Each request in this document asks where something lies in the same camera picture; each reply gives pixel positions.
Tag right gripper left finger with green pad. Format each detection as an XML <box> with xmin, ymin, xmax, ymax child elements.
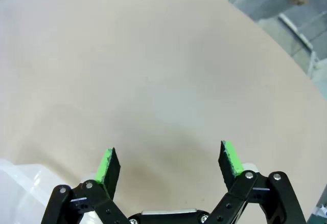
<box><xmin>44</xmin><ymin>146</ymin><xmax>128</xmax><ymax>224</ymax></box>

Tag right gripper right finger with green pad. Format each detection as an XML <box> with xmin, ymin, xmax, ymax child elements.
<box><xmin>208</xmin><ymin>140</ymin><xmax>307</xmax><ymax>224</ymax></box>

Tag large clear plastic container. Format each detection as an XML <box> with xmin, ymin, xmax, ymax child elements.
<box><xmin>0</xmin><ymin>159</ymin><xmax>86</xmax><ymax>224</ymax></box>

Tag white background table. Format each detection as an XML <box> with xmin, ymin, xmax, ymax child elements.
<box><xmin>278</xmin><ymin>13</ymin><xmax>327</xmax><ymax>81</ymax></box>

